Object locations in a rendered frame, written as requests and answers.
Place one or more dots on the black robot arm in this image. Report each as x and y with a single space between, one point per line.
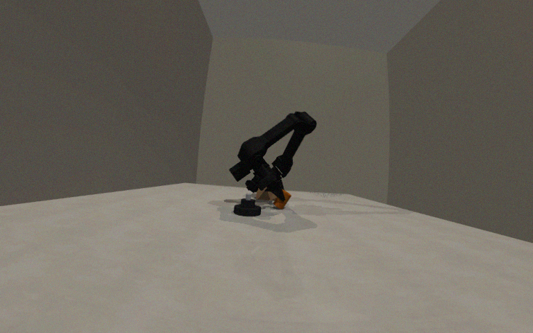
252 150

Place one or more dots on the orange-brown tapered knob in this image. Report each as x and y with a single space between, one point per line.
281 204

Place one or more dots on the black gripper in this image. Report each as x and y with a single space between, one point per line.
270 180

